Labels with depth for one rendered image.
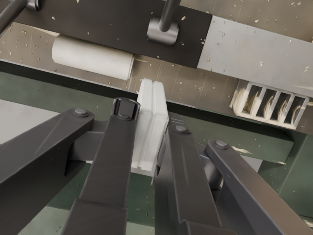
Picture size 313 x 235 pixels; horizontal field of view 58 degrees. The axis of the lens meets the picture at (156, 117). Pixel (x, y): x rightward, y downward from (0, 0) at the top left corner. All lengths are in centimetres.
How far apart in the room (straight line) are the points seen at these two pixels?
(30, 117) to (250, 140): 254
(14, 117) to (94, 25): 257
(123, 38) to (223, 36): 9
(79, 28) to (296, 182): 36
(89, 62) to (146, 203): 19
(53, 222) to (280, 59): 30
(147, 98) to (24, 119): 270
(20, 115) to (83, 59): 253
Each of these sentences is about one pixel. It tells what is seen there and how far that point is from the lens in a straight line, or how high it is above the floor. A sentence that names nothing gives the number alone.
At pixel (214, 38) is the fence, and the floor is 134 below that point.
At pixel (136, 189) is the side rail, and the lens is 40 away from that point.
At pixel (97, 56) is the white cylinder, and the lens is 29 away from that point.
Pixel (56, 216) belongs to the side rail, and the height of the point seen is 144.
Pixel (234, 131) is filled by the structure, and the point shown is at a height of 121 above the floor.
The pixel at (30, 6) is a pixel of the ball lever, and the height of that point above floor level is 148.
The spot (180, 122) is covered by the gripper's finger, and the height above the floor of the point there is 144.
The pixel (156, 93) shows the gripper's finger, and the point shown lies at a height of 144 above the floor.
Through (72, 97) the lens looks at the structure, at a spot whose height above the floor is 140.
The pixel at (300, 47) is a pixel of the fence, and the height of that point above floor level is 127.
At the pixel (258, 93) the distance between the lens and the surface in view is 32.
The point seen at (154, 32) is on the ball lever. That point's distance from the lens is 25.
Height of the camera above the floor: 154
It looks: 37 degrees down
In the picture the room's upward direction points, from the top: 90 degrees counter-clockwise
